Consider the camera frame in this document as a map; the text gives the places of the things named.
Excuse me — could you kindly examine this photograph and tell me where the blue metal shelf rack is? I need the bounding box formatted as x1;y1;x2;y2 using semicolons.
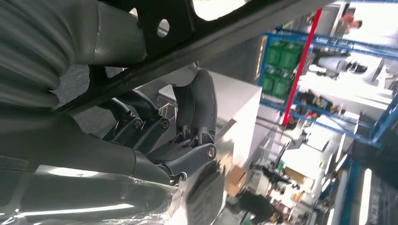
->
257;28;398;148
337;158;363;225

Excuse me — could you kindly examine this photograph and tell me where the white cabinet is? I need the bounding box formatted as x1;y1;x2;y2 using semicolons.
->
158;70;262;170

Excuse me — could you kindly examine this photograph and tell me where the green plastic bin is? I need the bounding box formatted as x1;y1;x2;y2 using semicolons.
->
261;72;278;96
266;39;288;67
272;77;294;101
279;43;305;71

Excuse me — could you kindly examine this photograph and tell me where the red barrier belt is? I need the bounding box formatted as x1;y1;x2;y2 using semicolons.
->
282;8;323;127

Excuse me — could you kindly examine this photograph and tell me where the cardboard box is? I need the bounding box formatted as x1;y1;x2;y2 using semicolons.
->
224;165;248;198

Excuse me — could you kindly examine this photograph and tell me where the person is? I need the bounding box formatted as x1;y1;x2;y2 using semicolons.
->
239;189;282;225
340;12;363;34

